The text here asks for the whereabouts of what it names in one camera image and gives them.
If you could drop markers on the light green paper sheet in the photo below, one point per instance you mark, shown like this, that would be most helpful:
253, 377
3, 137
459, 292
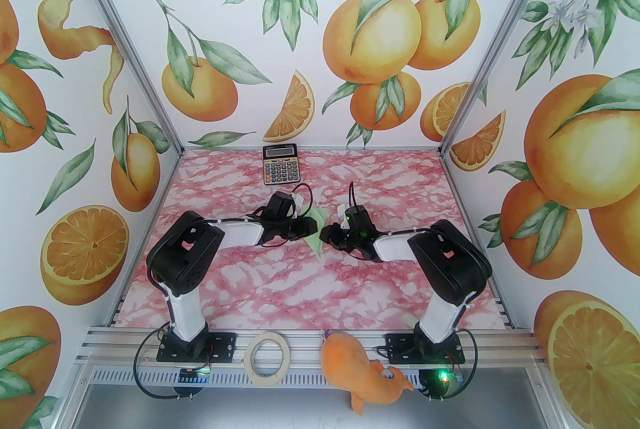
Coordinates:
316, 219

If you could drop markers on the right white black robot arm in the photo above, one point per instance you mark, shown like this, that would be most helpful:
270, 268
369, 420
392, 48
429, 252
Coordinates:
450, 267

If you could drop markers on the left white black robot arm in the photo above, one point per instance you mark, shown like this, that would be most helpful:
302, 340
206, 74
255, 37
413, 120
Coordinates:
182, 262

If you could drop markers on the black orange calculator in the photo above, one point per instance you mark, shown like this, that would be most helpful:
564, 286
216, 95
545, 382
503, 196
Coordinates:
280, 165

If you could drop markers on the orange plush toy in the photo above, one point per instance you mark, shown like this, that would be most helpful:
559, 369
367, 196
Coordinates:
355, 367

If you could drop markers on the beige masking tape roll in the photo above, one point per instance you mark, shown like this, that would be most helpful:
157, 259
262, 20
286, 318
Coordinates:
251, 369

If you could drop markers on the small green circuit board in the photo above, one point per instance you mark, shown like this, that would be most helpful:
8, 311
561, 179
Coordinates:
195, 374
447, 377

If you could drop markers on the grey metal tray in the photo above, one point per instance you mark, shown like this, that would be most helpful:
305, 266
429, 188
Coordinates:
250, 409

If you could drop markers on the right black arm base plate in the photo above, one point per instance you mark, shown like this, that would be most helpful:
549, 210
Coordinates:
400, 349

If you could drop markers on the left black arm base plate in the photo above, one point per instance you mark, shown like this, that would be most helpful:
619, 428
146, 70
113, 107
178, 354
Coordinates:
222, 347

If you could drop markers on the aluminium frame rail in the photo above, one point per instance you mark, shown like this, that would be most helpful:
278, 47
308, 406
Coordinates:
500, 342

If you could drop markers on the aluminium frame post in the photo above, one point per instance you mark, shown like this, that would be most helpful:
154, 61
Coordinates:
500, 42
127, 44

